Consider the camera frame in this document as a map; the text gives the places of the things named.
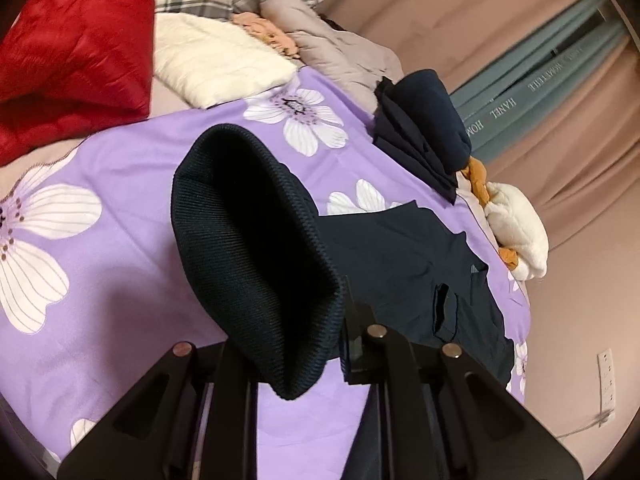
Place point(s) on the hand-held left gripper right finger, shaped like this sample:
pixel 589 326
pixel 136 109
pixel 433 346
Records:
pixel 352 355

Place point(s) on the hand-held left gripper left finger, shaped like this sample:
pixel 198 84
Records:
pixel 235 400

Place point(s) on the dark navy jacket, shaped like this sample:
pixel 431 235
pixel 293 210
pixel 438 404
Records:
pixel 260 240

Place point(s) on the folded navy clothes stack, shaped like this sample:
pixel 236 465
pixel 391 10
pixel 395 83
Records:
pixel 425 125

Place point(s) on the white and orange fleece garment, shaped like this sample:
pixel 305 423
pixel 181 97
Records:
pixel 520 230

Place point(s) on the purple floral bed sheet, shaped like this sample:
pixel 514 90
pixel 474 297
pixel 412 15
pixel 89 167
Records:
pixel 125 170

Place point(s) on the light grey garment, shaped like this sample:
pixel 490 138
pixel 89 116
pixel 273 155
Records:
pixel 340 55

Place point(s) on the grey printed fabric band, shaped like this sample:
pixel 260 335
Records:
pixel 525 90

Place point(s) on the white fleece pillow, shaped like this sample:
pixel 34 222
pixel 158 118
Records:
pixel 215 60

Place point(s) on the peach cloth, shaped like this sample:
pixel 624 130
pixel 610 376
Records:
pixel 265 30

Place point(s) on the dusty pink curtain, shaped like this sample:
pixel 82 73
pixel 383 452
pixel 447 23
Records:
pixel 450 15

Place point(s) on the red quilted jacket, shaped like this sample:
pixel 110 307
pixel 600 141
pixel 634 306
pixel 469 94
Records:
pixel 75 45

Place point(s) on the white wall outlet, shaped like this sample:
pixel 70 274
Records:
pixel 606 385

